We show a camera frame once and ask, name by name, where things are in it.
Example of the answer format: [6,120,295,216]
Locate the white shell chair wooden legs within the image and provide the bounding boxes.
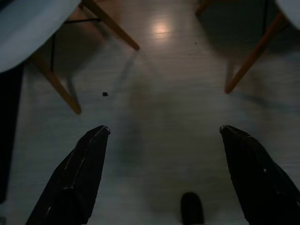
[195,0,300,94]
[0,0,141,115]

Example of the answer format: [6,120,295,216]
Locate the black door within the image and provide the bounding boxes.
[0,67,24,204]

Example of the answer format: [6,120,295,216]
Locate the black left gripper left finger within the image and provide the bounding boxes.
[25,125,111,225]

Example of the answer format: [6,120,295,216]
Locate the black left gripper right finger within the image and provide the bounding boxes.
[219,125,300,225]

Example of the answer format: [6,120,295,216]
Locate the black robot foot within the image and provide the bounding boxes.
[180,192,205,225]

